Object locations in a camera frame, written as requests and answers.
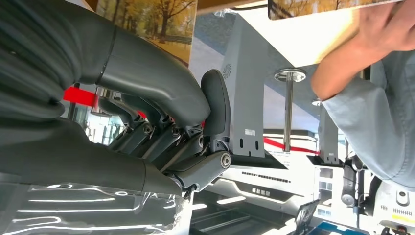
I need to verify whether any grey kiosk stand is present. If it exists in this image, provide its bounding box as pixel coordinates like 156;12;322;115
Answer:
221;13;289;170
306;105;345;167

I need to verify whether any seated person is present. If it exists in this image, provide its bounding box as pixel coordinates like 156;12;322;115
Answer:
310;0;415;189

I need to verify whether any red barrier belt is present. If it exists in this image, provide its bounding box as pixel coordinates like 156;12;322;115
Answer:
62;86;98;108
263;137;321;156

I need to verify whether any white machine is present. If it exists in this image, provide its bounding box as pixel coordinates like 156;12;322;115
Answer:
372;181;415;235

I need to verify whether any clear plastic film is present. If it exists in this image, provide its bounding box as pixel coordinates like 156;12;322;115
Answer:
0;182;193;235

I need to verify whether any black machine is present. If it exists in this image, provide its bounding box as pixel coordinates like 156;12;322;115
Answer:
340;155;369;208

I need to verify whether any gold hotel key card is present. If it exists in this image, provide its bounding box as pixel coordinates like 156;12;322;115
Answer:
95;0;198;68

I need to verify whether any crumpled clear plastic bag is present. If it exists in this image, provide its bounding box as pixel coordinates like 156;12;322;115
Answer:
212;8;239;20

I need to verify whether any chrome stanchion post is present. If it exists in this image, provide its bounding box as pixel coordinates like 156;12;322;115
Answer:
274;67;307;152

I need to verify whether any black cable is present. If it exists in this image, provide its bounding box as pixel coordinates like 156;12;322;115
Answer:
231;3;269;11

